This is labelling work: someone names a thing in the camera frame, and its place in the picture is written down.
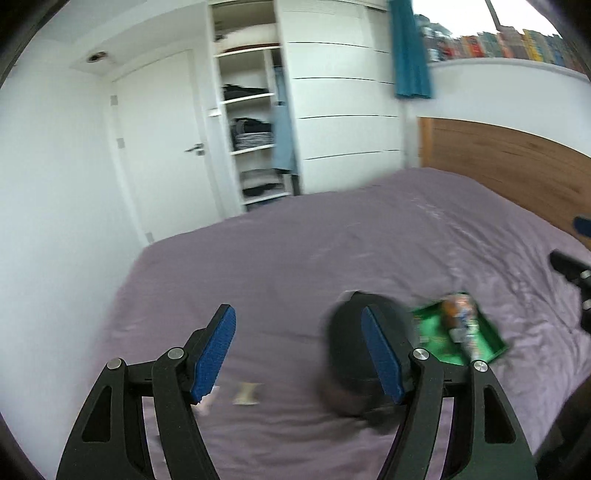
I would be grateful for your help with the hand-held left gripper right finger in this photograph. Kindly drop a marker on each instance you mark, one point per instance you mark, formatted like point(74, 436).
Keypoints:
point(383, 355)

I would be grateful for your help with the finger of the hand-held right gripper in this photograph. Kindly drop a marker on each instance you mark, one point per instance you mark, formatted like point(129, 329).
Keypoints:
point(568, 265)
point(582, 227)

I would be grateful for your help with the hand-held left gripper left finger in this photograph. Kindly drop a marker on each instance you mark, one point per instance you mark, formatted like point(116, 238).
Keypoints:
point(214, 355)

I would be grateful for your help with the pink striped snack packet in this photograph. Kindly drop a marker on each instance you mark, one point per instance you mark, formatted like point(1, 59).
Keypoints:
point(206, 400)

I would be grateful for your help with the small beige snack packet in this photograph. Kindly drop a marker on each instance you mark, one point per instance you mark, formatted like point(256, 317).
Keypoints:
point(248, 394)

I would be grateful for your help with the green tray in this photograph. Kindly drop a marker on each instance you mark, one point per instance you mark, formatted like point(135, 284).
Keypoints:
point(434, 339)

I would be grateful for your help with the clear bag of dried vegetables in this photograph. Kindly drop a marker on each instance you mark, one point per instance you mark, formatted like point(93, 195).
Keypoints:
point(457, 311)

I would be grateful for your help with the brown and black electric kettle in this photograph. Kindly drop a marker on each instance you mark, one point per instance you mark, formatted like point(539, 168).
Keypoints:
point(346, 350)

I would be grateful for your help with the wooden headboard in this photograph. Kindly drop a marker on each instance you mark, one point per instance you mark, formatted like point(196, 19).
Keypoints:
point(498, 161)

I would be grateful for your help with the folded clothes on low shelf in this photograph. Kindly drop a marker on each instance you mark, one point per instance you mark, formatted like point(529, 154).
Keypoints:
point(261, 189)

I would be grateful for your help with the row of books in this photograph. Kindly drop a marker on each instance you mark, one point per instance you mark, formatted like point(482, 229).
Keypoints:
point(508, 44)

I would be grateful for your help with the white door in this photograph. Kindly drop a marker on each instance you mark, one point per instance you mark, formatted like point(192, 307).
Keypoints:
point(161, 138)

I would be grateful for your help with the folded dark and grey clothes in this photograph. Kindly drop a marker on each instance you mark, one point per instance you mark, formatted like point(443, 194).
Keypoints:
point(251, 133)

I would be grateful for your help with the hanging light blue jacket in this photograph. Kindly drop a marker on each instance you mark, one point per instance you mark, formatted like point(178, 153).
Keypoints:
point(284, 138)

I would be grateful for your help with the teal curtain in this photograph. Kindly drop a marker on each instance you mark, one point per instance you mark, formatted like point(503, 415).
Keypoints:
point(411, 46)

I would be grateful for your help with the white wardrobe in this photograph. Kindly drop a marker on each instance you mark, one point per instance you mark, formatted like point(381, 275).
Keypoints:
point(341, 92)

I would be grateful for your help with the round ceiling fixture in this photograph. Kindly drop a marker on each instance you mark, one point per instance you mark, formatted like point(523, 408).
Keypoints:
point(98, 57)

